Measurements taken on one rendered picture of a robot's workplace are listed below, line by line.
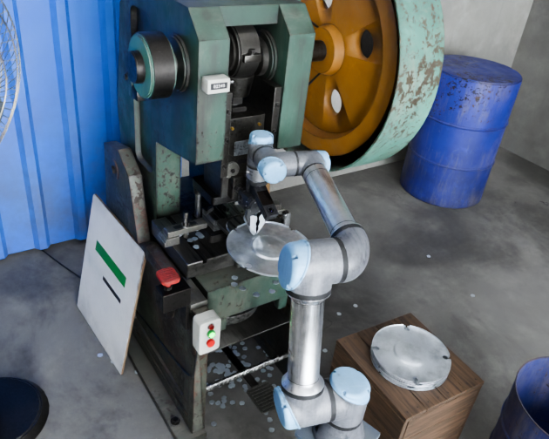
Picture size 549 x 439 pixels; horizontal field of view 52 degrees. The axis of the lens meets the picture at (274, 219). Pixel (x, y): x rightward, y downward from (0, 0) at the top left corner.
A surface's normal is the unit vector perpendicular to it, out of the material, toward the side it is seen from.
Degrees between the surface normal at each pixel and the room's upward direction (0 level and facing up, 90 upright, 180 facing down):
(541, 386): 88
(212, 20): 45
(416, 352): 0
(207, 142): 90
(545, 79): 90
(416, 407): 0
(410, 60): 76
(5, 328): 0
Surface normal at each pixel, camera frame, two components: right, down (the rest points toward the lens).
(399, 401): 0.10, -0.84
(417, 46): 0.55, 0.24
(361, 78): -0.83, 0.22
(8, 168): 0.55, 0.50
